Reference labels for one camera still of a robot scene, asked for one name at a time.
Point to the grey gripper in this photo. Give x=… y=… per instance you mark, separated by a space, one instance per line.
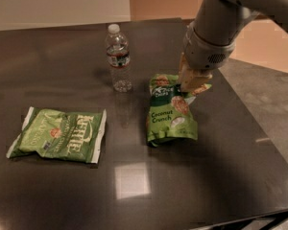
x=204 y=56

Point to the green Dang rice chip bag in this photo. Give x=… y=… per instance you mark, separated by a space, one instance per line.
x=169 y=117

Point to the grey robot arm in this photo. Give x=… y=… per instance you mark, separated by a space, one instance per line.
x=210 y=38

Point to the clear plastic water bottle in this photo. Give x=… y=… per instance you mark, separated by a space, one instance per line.
x=118 y=58

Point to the green Kettle chip bag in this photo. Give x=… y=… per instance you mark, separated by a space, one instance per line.
x=53 y=134

